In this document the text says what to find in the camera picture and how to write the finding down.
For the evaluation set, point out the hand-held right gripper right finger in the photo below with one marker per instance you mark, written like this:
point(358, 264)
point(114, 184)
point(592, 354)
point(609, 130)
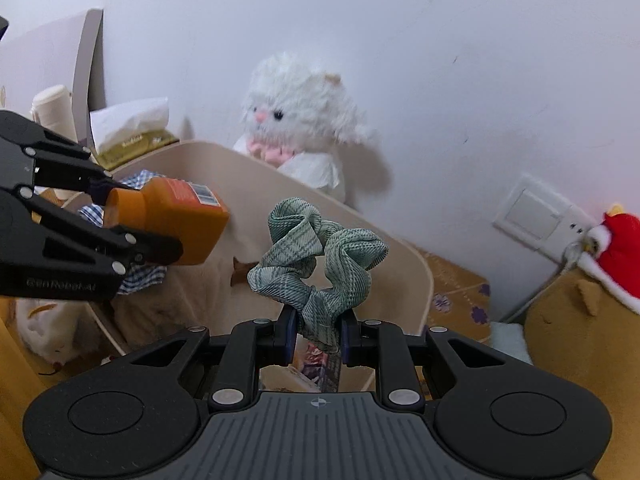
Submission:
point(346, 340)

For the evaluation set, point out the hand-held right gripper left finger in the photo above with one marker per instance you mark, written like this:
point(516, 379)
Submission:
point(287, 332)

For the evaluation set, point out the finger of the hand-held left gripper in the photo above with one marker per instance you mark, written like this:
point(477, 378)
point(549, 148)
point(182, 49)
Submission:
point(102, 191)
point(150, 250)

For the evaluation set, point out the orange plastic bottle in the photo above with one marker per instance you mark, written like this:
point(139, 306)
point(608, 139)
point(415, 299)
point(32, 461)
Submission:
point(185, 220)

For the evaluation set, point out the green plaid scrunchie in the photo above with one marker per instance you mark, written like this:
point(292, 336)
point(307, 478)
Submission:
point(300, 255)

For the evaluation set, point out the beige plastic storage basket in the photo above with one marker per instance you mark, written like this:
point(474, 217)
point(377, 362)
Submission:
point(240, 185)

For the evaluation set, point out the blue checked cloth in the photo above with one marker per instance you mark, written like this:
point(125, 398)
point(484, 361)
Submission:
point(145, 277)

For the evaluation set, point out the small pink packet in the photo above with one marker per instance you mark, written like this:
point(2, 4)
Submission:
point(312, 365)

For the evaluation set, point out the white fluffy plush toy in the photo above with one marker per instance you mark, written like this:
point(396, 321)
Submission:
point(45, 330)

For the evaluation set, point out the green tissue box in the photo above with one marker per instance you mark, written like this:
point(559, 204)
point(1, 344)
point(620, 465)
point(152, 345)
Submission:
point(135, 140)

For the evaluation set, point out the beige thermos bottle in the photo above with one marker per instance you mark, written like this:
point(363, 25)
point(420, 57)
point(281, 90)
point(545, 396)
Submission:
point(55, 110)

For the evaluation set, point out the floral print table mat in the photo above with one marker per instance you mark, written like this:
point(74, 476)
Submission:
point(460, 300)

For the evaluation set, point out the light blue cloth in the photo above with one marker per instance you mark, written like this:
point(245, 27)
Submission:
point(507, 340)

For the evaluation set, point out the white plush cat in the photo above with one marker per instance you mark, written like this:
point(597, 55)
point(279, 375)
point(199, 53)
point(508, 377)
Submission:
point(300, 110)

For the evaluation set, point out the brown capybara plush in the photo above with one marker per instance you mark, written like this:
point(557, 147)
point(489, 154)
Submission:
point(585, 340)

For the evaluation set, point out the red plush hat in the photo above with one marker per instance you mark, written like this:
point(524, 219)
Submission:
point(617, 255)

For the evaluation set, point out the white wall switch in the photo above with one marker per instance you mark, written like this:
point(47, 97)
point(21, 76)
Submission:
point(532, 215)

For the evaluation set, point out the white wall socket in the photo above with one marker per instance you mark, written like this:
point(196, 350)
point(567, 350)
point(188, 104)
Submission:
point(575, 232)

